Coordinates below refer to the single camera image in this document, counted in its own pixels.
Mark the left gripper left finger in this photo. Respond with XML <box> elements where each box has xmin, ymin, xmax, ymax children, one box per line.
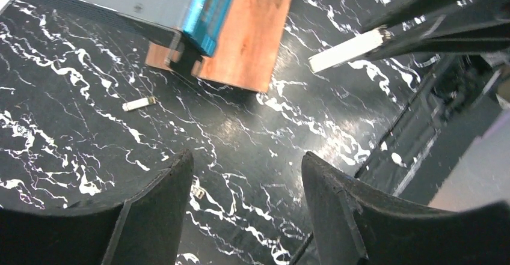
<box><xmin>1</xmin><ymin>149</ymin><xmax>194</xmax><ymax>264</ymax></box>

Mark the wooden base board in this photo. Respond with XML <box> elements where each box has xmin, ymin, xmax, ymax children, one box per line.
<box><xmin>145</xmin><ymin>0</ymin><xmax>291</xmax><ymax>93</ymax></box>

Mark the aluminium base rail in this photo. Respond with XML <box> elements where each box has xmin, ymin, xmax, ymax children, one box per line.
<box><xmin>354</xmin><ymin>55</ymin><xmax>509</xmax><ymax>204</ymax></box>

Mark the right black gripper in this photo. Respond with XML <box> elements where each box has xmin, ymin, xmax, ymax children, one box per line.
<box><xmin>362</xmin><ymin>0</ymin><xmax>509</xmax><ymax>60</ymax></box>

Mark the silver sfp module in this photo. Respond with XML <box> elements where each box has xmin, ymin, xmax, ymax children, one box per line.
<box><xmin>191</xmin><ymin>177</ymin><xmax>206</xmax><ymax>200</ymax></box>
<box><xmin>121</xmin><ymin>96</ymin><xmax>156</xmax><ymax>112</ymax></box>
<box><xmin>309</xmin><ymin>26</ymin><xmax>392</xmax><ymax>73</ymax></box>

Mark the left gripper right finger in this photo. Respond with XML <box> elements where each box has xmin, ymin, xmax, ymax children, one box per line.
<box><xmin>301</xmin><ymin>152</ymin><xmax>509</xmax><ymax>264</ymax></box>

